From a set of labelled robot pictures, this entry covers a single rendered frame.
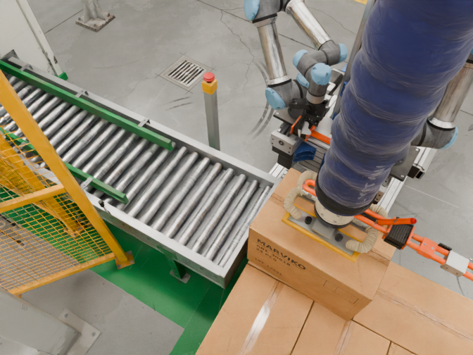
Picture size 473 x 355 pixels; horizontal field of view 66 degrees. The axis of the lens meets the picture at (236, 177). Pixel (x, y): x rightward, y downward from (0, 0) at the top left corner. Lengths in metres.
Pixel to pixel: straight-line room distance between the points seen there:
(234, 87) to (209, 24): 1.04
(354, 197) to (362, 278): 0.48
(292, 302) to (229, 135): 1.69
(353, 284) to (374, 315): 0.45
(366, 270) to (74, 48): 3.65
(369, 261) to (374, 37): 1.07
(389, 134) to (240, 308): 1.26
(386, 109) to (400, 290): 1.37
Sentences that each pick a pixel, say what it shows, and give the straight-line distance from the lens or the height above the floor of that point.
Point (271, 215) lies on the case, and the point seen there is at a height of 0.94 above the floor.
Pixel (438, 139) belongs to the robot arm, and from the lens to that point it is 1.81.
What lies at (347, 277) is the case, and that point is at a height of 0.94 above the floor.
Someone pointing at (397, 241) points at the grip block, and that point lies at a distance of 1.50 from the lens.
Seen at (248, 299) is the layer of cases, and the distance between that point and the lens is 1.99.
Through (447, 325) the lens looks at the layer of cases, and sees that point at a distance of 2.22.
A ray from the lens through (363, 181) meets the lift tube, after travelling 1.23.
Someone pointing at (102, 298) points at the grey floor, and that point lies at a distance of 2.71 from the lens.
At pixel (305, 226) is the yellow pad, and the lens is 1.57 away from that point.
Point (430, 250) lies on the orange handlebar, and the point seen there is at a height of 1.20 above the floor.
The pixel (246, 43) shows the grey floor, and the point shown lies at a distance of 4.13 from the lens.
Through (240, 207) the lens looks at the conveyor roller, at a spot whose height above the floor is 0.55.
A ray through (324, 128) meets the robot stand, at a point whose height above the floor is 0.95.
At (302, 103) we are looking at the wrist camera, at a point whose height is 1.34.
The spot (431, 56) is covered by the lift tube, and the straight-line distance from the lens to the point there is 0.88.
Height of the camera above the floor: 2.47
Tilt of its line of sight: 57 degrees down
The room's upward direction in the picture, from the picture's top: straight up
